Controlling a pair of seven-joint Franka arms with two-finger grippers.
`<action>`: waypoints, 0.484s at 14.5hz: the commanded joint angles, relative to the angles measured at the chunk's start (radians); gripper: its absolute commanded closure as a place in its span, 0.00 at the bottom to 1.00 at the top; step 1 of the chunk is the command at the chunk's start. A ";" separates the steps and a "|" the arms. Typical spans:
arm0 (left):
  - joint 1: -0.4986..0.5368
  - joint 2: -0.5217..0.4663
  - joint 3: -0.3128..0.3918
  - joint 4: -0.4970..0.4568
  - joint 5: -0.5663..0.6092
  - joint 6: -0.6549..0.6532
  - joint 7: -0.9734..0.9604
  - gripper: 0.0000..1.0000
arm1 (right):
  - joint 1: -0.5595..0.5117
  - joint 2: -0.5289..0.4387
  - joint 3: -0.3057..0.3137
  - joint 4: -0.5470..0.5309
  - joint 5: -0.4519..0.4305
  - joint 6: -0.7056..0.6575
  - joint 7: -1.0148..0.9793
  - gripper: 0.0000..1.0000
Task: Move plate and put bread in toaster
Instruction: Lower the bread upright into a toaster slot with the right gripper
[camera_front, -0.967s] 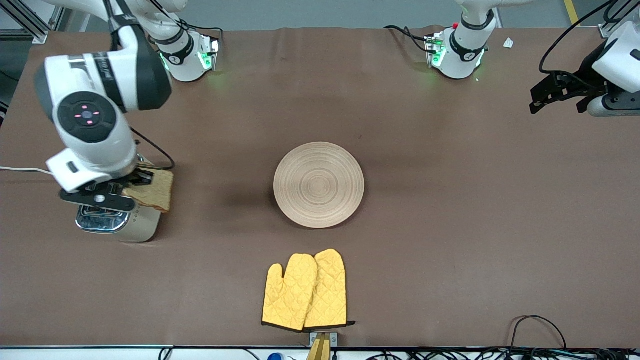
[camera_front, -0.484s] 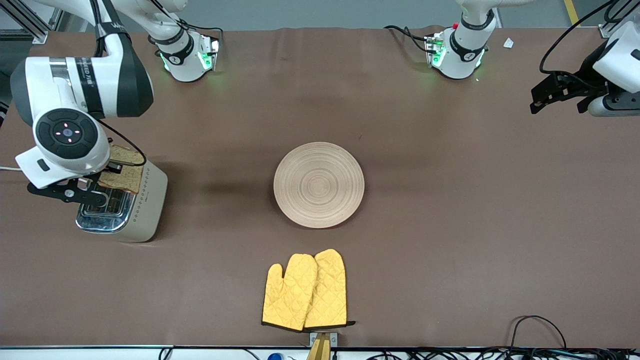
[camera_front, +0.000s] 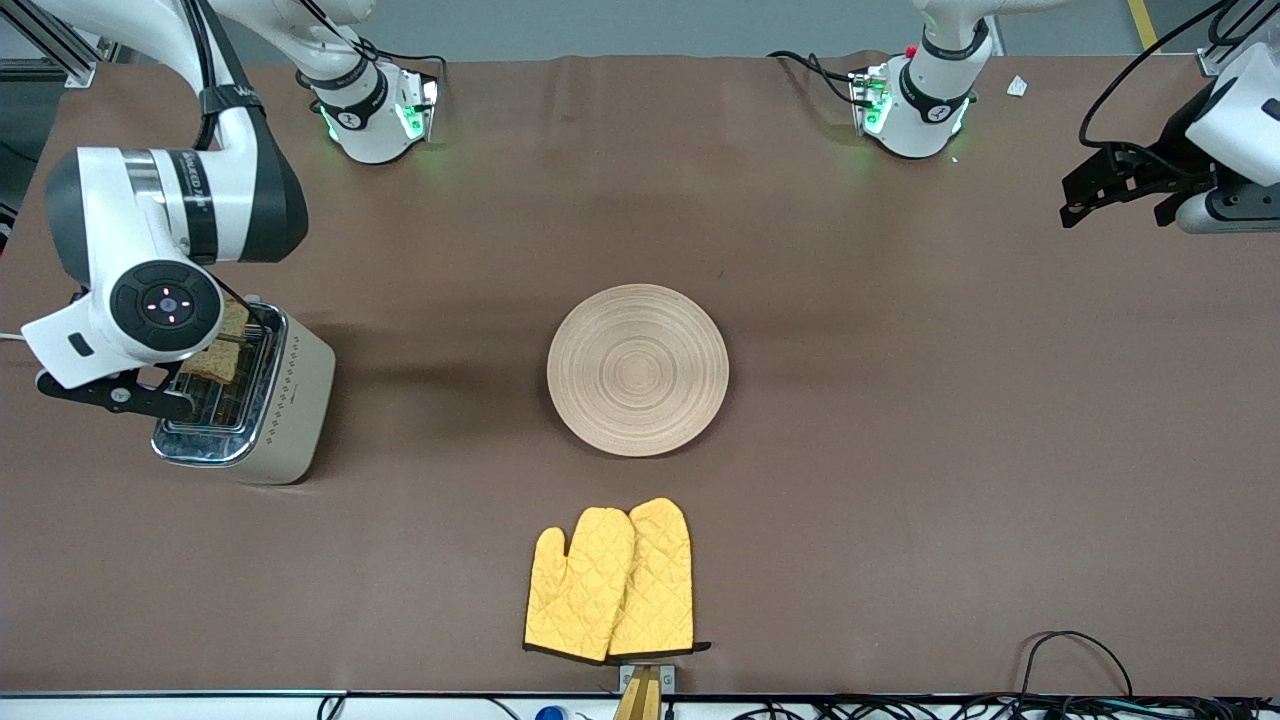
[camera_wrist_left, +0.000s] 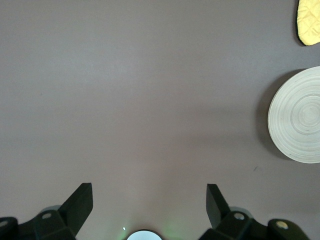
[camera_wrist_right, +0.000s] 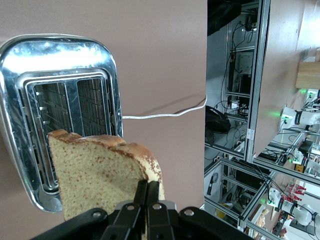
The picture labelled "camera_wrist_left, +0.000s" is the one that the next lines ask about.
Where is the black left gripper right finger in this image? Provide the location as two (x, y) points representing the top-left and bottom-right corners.
(198, 183), (308, 240)

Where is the yellow quilted oven mitt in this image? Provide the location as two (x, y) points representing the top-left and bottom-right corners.
(297, 0), (320, 47)

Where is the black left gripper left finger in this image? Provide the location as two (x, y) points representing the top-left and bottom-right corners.
(0, 182), (94, 240)

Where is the round light wooden plate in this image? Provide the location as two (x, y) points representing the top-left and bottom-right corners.
(267, 66), (320, 165)

